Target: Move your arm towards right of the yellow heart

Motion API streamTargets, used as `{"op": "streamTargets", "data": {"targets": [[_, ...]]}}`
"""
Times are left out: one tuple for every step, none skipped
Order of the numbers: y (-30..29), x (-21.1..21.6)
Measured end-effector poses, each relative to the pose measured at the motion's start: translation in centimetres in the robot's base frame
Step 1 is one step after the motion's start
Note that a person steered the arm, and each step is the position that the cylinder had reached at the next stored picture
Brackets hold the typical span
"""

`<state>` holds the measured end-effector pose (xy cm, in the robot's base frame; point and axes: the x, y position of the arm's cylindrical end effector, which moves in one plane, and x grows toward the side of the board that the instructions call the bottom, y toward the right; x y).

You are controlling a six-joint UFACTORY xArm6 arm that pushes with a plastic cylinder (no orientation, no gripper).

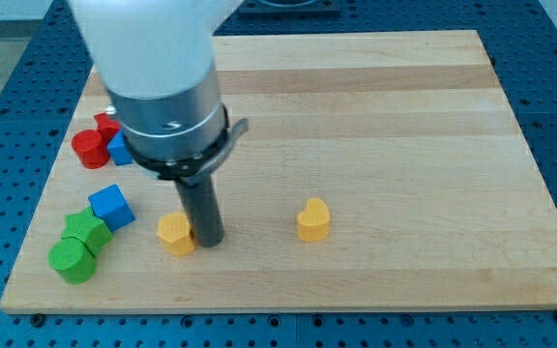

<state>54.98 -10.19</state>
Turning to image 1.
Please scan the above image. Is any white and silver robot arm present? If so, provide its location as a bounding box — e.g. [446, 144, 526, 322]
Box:
[70, 0, 243, 161]

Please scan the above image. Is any blue block behind arm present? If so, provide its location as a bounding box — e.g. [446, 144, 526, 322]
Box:
[106, 130, 133, 166]

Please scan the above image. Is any yellow heart block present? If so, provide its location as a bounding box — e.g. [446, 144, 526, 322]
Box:
[296, 197, 331, 242]

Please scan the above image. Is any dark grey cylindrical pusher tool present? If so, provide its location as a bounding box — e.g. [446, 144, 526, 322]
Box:
[175, 177, 224, 247]

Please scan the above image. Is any black clamp with metal lever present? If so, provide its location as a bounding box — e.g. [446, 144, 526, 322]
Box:
[123, 104, 249, 186]

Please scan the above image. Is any wooden board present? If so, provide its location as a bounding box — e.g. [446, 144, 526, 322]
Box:
[0, 31, 557, 314]

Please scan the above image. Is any yellow hexagon block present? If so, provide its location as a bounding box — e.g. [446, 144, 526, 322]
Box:
[157, 211, 196, 257]

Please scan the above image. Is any blue cube block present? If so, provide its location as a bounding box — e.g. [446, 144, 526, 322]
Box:
[88, 185, 135, 232]

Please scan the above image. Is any red star block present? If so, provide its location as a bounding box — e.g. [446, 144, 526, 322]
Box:
[94, 112, 120, 144]

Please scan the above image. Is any red cylinder block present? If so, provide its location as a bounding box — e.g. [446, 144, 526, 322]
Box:
[72, 130, 110, 169]

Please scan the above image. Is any green star block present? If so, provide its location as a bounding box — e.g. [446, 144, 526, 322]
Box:
[61, 206, 113, 257]

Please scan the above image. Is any green cylinder block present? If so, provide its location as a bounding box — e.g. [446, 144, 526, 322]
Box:
[47, 238, 97, 284]

